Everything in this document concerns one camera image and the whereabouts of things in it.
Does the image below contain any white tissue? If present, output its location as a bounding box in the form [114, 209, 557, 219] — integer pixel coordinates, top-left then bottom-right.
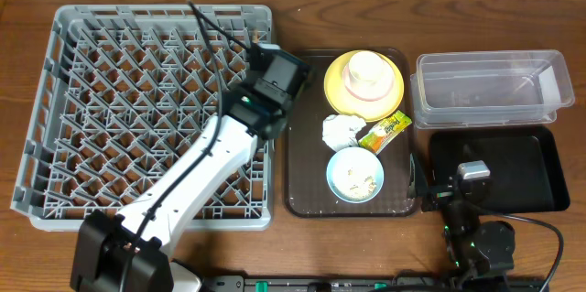
[322, 114, 366, 152]

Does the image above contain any pink shallow bowl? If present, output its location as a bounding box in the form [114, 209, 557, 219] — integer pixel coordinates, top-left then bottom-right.
[342, 61, 396, 102]

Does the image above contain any black rectangular tray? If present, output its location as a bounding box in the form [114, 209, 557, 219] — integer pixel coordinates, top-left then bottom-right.
[429, 126, 570, 213]

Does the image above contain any yellow green snack wrapper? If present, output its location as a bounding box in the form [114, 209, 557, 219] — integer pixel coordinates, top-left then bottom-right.
[358, 110, 412, 155]

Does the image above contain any white cup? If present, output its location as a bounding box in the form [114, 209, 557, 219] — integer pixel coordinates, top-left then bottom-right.
[347, 50, 392, 88]

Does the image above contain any dark brown serving tray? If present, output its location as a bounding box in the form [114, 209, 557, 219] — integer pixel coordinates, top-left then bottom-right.
[284, 49, 418, 218]

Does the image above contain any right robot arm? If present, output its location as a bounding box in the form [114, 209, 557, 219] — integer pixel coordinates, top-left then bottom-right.
[407, 154, 515, 287]

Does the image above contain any clear plastic bin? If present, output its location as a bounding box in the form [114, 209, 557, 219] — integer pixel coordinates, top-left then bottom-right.
[410, 49, 575, 129]

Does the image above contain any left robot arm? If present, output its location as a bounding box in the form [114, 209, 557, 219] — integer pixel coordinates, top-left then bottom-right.
[70, 44, 311, 291]

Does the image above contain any yellow round plate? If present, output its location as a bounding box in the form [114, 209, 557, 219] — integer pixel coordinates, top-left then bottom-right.
[323, 50, 405, 122]

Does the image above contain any light blue bowl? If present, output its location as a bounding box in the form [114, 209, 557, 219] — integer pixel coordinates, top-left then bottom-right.
[326, 147, 385, 204]

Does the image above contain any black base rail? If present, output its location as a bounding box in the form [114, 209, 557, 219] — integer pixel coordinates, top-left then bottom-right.
[201, 273, 546, 292]

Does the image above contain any wooden chopstick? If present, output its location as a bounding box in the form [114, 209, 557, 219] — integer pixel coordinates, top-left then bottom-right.
[253, 30, 260, 43]

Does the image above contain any grey plastic dishwasher rack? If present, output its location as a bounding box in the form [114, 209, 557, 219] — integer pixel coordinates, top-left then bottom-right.
[11, 5, 274, 232]

